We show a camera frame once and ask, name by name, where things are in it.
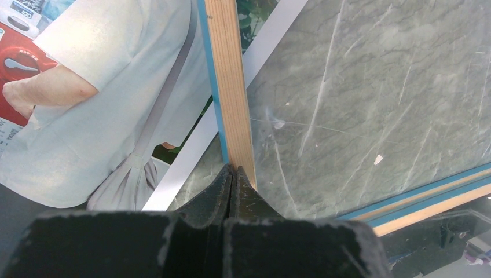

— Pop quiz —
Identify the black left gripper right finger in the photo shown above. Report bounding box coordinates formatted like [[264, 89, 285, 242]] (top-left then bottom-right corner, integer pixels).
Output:
[[224, 167, 391, 277]]

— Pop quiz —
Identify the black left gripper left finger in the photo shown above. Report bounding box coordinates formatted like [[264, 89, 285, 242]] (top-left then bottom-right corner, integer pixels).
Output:
[[3, 165, 233, 277]]

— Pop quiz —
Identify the colourful photo poster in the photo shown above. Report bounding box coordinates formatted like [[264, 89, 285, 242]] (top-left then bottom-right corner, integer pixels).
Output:
[[0, 0, 310, 212]]

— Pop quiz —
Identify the wooden picture frame with glass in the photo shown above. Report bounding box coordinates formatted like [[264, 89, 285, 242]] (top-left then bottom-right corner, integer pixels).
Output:
[[196, 0, 491, 238]]

